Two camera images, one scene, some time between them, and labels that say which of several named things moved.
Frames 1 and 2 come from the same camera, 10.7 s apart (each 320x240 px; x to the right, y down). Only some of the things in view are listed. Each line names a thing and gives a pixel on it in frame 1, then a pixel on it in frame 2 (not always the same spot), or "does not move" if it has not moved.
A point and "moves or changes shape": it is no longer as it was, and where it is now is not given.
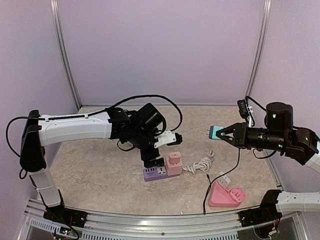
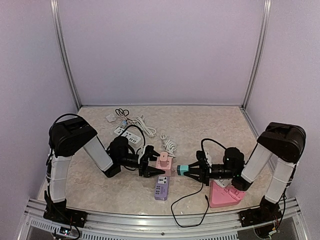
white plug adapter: (224, 181) does not move
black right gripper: (241, 134) → (204, 174)
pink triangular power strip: (221, 197) does not move
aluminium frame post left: (56, 27) does not move
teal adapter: (212, 131) → (181, 169)
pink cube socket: (173, 169) moves or changes shape
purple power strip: (156, 173) moves or changes shape
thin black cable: (210, 184) → (187, 196)
